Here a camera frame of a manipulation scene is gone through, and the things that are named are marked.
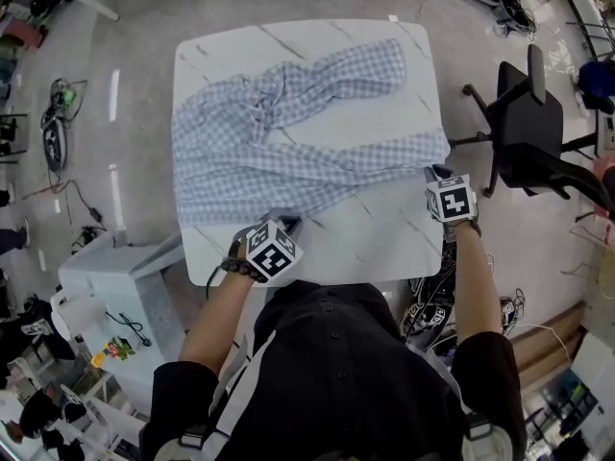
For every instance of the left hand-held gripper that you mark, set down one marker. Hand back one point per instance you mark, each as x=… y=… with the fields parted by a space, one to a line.
x=274 y=252

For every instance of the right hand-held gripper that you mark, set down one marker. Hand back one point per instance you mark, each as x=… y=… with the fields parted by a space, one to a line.
x=451 y=200

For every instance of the blue checked shirt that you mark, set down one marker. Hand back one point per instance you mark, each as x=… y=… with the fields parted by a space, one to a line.
x=288 y=161

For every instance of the person's right forearm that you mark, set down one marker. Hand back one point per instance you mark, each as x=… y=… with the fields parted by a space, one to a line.
x=475 y=286

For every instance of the person's left forearm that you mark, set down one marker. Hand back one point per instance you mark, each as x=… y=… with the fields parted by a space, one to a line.
x=216 y=315

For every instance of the person's left hand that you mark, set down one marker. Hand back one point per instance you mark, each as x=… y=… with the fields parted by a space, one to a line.
x=239 y=245

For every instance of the black office chair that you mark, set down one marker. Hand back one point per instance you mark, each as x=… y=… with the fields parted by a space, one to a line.
x=528 y=123

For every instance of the pink chair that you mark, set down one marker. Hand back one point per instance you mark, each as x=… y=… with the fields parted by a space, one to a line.
x=604 y=171

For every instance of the person's black shirt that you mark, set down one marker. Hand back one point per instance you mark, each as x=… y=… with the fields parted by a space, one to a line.
x=346 y=377

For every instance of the white covered cabinet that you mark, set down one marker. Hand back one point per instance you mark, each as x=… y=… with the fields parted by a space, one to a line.
x=120 y=276

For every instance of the wooden bench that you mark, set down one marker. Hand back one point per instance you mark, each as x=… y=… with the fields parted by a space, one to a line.
x=543 y=344

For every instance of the yellow and green toy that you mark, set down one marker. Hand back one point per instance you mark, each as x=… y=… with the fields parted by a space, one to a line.
x=113 y=351

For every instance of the green charger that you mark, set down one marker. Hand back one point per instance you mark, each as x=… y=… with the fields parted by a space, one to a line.
x=69 y=96

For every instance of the white low cabinet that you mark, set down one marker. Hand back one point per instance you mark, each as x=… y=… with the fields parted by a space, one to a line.
x=596 y=363

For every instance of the white display shelf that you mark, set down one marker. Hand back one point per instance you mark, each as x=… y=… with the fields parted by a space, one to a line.
x=110 y=416

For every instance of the red box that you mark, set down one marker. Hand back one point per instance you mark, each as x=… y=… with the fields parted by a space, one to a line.
x=24 y=34

